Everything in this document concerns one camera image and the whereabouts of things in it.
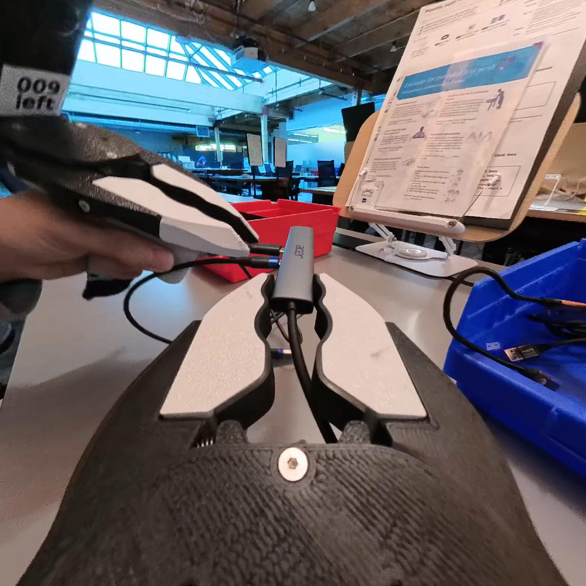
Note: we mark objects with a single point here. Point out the ceiling projector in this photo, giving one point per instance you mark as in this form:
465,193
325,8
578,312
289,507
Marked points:
247,57

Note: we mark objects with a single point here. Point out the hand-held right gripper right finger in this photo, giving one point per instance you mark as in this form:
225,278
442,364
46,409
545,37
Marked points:
366,357

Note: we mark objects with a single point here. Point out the wooden document stand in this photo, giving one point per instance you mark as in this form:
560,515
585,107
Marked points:
503,231

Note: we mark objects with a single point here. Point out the red plastic bin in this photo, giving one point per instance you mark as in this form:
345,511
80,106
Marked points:
293,224

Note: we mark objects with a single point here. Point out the grey desk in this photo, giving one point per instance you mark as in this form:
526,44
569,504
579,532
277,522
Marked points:
82,380

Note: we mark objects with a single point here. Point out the black office chair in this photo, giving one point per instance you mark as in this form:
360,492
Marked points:
326,173

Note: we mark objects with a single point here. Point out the person's left hand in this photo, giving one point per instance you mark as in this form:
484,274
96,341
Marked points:
55,233

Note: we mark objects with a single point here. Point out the black monitor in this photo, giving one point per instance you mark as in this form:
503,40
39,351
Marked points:
358,120

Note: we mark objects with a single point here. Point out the laminated sheet blue header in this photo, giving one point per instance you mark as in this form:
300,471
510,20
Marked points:
458,137

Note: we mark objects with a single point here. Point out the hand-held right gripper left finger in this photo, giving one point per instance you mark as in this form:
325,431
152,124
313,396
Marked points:
215,357

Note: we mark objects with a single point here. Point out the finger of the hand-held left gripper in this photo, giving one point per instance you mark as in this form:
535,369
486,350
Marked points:
197,192
192,229

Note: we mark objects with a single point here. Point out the blue plastic bin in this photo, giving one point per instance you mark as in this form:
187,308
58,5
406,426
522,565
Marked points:
503,412

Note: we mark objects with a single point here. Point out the white board on stand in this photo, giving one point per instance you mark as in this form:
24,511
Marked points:
254,149
280,152

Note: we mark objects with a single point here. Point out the document stand with instruction sheets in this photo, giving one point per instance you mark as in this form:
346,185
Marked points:
558,45

